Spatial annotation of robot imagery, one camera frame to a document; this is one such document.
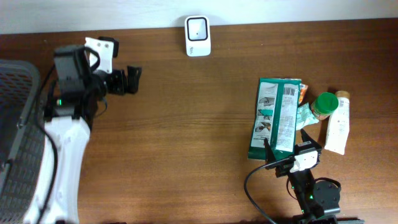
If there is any black right camera cable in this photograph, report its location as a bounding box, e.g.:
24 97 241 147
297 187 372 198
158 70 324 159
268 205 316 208
243 157 296 224

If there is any white tube with gold cap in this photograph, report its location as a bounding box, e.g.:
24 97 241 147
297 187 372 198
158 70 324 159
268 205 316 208
325 90 350 155

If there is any green lidded jar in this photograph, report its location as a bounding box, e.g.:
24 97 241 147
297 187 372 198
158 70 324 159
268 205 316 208
310 92 339 120

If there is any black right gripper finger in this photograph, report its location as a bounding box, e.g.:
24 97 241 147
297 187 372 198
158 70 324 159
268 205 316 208
264 138 276 169
300 129 322 151

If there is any green 3M wipes pack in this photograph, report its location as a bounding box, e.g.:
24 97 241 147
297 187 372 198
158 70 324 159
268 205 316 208
248 78 302 160

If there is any orange snack packet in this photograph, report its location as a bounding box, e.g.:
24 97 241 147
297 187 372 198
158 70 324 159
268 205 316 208
298 83 308 104

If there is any grey plastic basket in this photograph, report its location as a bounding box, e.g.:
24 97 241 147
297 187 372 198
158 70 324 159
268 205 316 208
1 60 44 223

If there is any teal snack packet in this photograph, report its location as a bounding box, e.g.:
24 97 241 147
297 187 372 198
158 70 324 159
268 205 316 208
296 103 319 131

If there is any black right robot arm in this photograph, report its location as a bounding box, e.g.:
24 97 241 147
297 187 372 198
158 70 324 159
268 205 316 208
265 130 364 223

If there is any white barcode scanner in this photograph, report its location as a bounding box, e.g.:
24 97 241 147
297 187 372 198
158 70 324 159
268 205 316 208
184 16 211 57

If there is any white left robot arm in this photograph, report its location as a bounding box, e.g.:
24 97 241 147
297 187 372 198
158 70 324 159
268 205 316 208
23 45 142 223

